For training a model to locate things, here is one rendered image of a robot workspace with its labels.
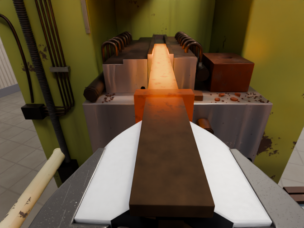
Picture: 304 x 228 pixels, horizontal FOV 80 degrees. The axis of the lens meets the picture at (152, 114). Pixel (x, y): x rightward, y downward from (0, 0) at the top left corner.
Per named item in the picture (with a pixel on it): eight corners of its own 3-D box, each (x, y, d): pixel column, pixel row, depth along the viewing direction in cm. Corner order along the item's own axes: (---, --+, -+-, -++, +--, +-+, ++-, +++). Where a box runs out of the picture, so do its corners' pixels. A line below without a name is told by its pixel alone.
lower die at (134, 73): (193, 92, 41) (197, 53, 37) (106, 92, 42) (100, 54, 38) (177, 55, 78) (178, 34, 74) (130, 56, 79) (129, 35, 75)
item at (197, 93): (180, 100, 38) (180, 94, 37) (180, 94, 40) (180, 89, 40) (202, 101, 37) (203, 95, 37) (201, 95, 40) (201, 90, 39)
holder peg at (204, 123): (212, 140, 35) (215, 128, 34) (198, 140, 35) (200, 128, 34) (208, 128, 39) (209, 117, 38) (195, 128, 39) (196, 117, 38)
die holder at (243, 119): (230, 233, 57) (273, 103, 36) (109, 230, 58) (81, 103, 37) (197, 131, 106) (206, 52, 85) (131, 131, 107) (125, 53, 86)
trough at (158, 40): (173, 60, 38) (173, 54, 37) (148, 61, 38) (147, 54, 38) (165, 38, 75) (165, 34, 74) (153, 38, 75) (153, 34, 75)
